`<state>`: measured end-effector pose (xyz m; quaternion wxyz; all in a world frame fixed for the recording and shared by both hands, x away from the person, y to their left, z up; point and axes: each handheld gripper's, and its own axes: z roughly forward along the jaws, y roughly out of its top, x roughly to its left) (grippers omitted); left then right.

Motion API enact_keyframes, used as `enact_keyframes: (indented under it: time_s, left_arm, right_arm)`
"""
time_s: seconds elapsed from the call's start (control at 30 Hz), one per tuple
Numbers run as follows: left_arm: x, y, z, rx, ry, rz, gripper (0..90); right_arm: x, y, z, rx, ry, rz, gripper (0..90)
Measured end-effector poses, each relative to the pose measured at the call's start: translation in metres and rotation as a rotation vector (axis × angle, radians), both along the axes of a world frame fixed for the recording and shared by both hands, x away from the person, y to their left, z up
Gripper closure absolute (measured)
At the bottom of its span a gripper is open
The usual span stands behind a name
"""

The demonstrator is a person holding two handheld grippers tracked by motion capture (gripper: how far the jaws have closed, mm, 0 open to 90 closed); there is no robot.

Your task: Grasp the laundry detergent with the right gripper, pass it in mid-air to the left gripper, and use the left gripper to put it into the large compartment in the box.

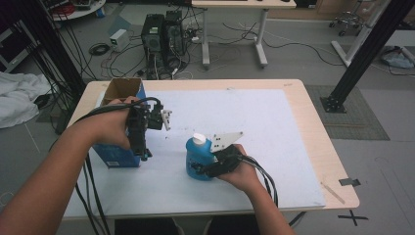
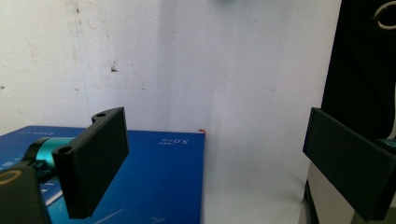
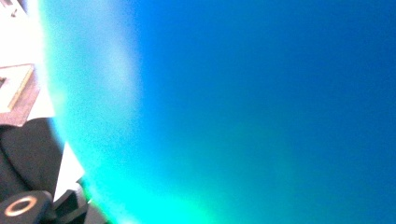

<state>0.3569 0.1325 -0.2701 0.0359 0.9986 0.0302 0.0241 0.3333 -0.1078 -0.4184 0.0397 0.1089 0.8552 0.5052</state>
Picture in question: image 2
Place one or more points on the white paper sheet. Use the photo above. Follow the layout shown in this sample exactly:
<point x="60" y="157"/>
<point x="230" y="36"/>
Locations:
<point x="249" y="93"/>

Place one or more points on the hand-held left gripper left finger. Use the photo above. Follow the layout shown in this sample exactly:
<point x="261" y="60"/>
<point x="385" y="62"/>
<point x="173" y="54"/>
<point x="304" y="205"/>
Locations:
<point x="93" y="168"/>

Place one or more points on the blue cardboard box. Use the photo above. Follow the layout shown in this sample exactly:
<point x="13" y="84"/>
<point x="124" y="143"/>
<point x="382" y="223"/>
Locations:
<point x="162" y="174"/>

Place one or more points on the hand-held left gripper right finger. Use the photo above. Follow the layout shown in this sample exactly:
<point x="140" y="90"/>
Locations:
<point x="355" y="168"/>

